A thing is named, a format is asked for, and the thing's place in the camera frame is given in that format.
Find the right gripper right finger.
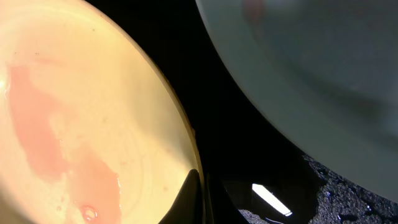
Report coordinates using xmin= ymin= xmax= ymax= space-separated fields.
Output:
xmin=205 ymin=174 xmax=249 ymax=224

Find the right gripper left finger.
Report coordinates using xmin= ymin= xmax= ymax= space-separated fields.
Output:
xmin=159 ymin=169 xmax=202 ymax=224

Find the yellow plate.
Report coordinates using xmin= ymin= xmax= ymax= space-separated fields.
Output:
xmin=1 ymin=1 xmax=203 ymax=223

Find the light blue plate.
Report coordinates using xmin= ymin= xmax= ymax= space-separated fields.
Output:
xmin=197 ymin=0 xmax=397 ymax=201

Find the black round tray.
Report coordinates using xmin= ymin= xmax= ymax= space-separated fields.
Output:
xmin=85 ymin=0 xmax=398 ymax=224

